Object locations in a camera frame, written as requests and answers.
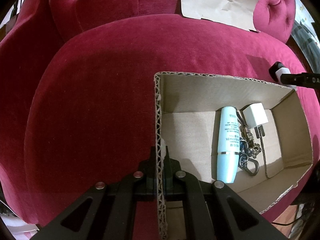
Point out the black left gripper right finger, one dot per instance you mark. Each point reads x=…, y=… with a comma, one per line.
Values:
x=200, y=210

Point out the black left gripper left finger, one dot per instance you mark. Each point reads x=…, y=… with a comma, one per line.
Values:
x=105, y=211

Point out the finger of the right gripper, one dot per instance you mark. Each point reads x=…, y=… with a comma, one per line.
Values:
x=306, y=80

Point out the black and white bottle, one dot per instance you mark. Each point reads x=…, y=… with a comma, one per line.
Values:
x=276, y=70

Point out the small white charger plug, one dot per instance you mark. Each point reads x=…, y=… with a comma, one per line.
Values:
x=255, y=116

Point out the metal keychain bundle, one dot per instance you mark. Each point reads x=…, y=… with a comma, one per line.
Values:
x=249, y=150

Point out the brown cardboard box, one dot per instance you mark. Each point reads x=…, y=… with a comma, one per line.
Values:
x=188, y=108

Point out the light blue cosmetic bottle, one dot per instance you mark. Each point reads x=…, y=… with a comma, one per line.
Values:
x=228, y=146

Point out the red velvet tufted sofa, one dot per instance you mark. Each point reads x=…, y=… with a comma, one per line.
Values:
x=78, y=90

